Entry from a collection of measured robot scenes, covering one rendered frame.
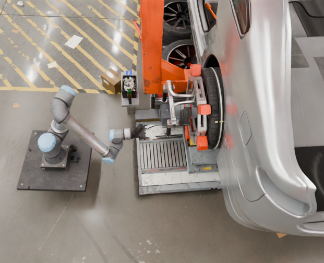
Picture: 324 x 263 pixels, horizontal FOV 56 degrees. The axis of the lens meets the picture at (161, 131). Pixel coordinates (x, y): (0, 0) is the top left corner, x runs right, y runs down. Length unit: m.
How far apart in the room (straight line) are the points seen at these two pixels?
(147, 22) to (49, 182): 1.62
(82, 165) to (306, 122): 1.93
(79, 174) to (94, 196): 0.33
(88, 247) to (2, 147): 1.42
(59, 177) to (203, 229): 1.40
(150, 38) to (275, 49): 1.09
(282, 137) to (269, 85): 0.28
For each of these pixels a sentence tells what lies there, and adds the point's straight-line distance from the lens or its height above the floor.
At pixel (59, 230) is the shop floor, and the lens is 3.10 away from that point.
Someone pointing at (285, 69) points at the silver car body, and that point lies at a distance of 1.70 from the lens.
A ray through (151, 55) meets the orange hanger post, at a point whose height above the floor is 1.04.
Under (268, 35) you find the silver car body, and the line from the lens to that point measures 1.78.
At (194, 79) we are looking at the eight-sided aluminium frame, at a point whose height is 1.12.
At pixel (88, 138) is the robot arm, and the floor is 0.92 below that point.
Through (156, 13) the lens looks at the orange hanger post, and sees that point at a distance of 2.34.
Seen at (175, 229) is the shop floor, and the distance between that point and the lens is 3.00.
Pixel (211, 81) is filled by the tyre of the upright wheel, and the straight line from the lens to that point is 2.30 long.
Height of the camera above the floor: 2.91
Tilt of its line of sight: 59 degrees down
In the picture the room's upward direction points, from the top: 4 degrees clockwise
